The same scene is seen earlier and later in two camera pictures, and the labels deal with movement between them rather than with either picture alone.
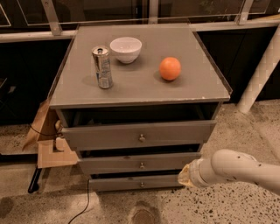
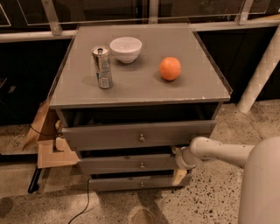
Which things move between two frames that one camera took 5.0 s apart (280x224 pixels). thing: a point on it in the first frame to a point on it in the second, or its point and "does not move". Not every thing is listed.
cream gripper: x=196 y=174 to x=184 y=158
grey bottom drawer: x=134 y=183 does not move
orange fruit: x=170 y=68 does not move
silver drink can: x=102 y=66 does not move
